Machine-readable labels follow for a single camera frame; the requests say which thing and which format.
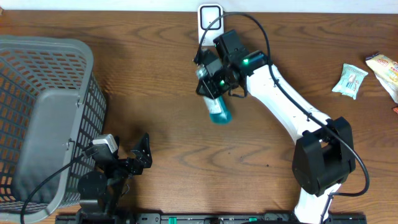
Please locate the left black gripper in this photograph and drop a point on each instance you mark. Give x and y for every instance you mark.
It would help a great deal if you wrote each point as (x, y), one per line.
(136, 168)

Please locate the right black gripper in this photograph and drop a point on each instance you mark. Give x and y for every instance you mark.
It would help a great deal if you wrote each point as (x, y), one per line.
(207, 83)

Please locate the teal mouthwash bottle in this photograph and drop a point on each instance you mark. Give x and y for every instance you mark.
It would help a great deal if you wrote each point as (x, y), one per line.
(218, 112)

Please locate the pale green wet wipes pack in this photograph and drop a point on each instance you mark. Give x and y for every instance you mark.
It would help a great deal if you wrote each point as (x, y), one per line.
(350, 81)

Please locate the yellow chips bag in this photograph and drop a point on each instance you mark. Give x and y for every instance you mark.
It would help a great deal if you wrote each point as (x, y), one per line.
(385, 70)

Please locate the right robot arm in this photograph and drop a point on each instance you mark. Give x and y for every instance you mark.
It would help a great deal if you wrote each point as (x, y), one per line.
(323, 154)

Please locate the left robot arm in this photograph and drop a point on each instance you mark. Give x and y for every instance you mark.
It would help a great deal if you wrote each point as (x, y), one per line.
(100, 190)

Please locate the white barcode scanner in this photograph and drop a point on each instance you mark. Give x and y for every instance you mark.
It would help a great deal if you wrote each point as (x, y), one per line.
(206, 14)

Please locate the grey plastic shopping basket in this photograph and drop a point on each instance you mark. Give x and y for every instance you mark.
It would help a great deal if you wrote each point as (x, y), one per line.
(51, 108)

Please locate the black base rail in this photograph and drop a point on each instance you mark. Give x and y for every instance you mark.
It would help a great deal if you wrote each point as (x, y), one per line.
(155, 218)

